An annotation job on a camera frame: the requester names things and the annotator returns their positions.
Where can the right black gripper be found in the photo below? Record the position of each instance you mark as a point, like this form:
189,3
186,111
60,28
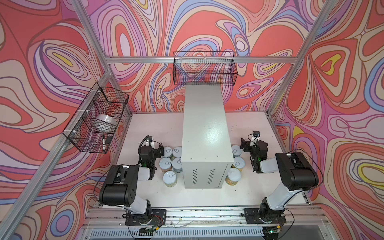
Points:
247,145

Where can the orange label can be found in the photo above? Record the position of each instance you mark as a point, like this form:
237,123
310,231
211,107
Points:
233,177

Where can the black wire basket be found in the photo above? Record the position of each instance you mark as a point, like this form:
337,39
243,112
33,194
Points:
207,68
84,131

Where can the black wire basket left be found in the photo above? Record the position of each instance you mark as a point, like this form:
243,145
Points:
84,131

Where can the green label can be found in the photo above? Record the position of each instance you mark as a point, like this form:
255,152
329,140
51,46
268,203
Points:
170,179

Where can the can mid near cabinet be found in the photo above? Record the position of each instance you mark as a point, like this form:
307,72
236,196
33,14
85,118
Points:
177,165

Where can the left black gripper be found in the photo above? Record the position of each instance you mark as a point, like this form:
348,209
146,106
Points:
157,150

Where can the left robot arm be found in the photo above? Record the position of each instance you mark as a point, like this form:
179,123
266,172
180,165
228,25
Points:
120,186

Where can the can mid left column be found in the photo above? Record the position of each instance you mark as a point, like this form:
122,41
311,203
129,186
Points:
165,165

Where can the can far left column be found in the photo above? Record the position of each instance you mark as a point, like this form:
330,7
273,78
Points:
168,152

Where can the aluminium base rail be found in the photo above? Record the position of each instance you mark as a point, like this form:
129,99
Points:
211,223

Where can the can far near cabinet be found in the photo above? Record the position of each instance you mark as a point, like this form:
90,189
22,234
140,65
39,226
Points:
177,152

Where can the black wire basket back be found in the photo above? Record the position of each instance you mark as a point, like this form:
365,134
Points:
207,68

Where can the grey metal cabinet counter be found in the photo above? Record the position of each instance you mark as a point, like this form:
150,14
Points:
206,146

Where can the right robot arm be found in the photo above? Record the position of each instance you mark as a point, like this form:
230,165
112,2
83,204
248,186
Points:
296,173

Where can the yellow label can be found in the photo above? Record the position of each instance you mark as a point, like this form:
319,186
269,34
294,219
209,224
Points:
239,163

